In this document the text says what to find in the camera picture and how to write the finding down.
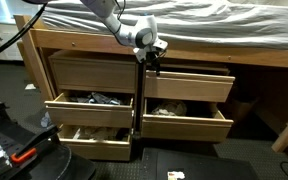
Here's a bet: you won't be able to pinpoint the clamp with orange handle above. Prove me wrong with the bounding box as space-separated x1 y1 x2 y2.
10 125 59 164

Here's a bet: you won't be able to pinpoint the beige cloth in right drawer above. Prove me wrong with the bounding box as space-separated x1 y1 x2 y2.
152 101 187 116

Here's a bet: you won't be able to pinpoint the light clothes in bottom drawer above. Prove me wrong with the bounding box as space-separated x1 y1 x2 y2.
73 127 118 140

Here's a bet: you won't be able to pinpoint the wooden drawer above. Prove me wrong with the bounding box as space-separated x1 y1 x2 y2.
49 50 136 93
45 92 133 128
141 98 233 142
144 70 235 102
58 125 132 161

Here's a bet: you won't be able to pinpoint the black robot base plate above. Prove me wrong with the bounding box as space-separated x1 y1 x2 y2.
0 103 96 180

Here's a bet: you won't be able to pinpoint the dark clothes in middle drawer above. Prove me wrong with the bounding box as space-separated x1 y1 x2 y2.
69 92 121 105

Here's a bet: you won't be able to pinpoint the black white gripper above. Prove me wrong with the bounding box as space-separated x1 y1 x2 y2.
133 39 168 76

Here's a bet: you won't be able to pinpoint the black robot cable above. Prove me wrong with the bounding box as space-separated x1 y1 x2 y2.
0 3 48 64

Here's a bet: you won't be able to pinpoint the grey sheeted mattress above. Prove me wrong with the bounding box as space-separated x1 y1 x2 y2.
42 0 288 49

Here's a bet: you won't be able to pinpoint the black box with sticker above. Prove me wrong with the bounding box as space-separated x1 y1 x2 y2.
139 148 259 180

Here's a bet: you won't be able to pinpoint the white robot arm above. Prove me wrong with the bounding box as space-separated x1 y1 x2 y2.
80 0 168 76

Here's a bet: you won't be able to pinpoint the white wall radiator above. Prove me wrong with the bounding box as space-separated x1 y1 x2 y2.
0 32 24 62

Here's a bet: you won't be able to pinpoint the wooden bed frame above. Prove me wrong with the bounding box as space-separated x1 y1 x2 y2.
13 14 288 154

